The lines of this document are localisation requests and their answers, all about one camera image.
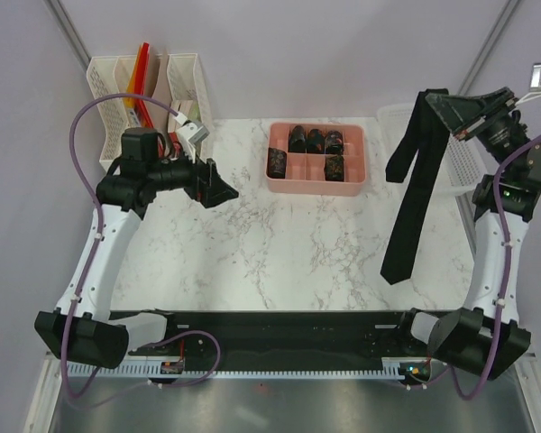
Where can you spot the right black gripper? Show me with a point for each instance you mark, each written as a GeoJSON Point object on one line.
{"type": "Point", "coordinates": [465, 115]}

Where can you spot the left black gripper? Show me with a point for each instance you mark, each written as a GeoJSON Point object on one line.
{"type": "Point", "coordinates": [207, 188]}

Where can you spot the long black necktie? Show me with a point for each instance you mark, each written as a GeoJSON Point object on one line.
{"type": "Point", "coordinates": [418, 156]}

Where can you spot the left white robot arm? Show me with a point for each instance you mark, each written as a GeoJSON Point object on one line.
{"type": "Point", "coordinates": [80, 329]}

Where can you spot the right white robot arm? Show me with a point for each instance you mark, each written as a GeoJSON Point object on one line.
{"type": "Point", "coordinates": [483, 336]}

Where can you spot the white plastic basket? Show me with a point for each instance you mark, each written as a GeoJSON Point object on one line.
{"type": "Point", "coordinates": [461, 168]}

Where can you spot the rolled tie floral left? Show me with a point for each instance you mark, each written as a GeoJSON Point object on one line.
{"type": "Point", "coordinates": [276, 164]}

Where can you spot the pink compartment tray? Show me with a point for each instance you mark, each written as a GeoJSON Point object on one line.
{"type": "Point", "coordinates": [305, 171]}

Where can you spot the rolled tie back middle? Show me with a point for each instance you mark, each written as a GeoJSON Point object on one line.
{"type": "Point", "coordinates": [315, 141]}

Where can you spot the beige cardboard folder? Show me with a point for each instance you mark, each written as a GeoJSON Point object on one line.
{"type": "Point", "coordinates": [156, 80]}

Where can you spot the rolled tie front right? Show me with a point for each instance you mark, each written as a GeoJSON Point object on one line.
{"type": "Point", "coordinates": [334, 168]}

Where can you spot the rolled tie back right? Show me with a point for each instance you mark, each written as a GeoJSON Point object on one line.
{"type": "Point", "coordinates": [334, 142]}

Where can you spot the red orange folder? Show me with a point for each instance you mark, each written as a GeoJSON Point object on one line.
{"type": "Point", "coordinates": [135, 108]}

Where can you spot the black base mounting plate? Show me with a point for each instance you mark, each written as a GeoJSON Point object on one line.
{"type": "Point", "coordinates": [286, 340]}

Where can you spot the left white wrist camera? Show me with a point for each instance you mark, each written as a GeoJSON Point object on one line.
{"type": "Point", "coordinates": [191, 134]}

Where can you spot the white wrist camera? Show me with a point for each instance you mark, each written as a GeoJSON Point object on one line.
{"type": "Point", "coordinates": [191, 134]}
{"type": "Point", "coordinates": [534, 90]}

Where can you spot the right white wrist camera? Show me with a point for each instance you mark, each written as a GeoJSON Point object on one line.
{"type": "Point", "coordinates": [534, 90]}

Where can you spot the aluminium frame rail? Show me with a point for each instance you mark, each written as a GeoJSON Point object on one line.
{"type": "Point", "coordinates": [529, 356]}

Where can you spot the white slotted cable duct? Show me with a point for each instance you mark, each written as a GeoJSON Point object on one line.
{"type": "Point", "coordinates": [154, 367]}

